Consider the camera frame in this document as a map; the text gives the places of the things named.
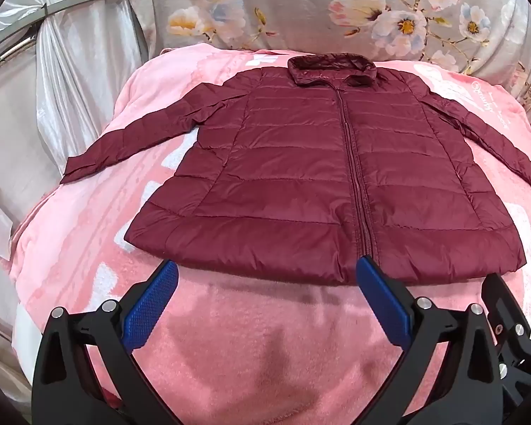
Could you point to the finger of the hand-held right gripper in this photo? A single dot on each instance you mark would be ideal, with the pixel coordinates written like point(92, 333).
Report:
point(506, 310)

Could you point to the metal rail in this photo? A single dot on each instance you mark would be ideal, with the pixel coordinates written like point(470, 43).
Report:
point(9, 49)

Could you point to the grey floral blanket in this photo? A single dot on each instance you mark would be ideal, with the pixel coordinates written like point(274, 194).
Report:
point(301, 9)

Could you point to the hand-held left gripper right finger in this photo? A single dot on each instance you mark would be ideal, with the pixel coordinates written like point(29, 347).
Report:
point(382, 305)

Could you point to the pink fleece blanket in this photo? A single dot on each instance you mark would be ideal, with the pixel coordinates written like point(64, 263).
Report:
point(248, 354)

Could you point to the white satin curtain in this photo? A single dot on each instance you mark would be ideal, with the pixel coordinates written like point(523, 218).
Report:
point(71, 88)

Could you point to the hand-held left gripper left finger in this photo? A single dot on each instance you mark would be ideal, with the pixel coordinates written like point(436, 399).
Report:
point(152, 305)

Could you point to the maroon puffer jacket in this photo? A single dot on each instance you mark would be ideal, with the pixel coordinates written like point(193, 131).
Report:
point(292, 164)

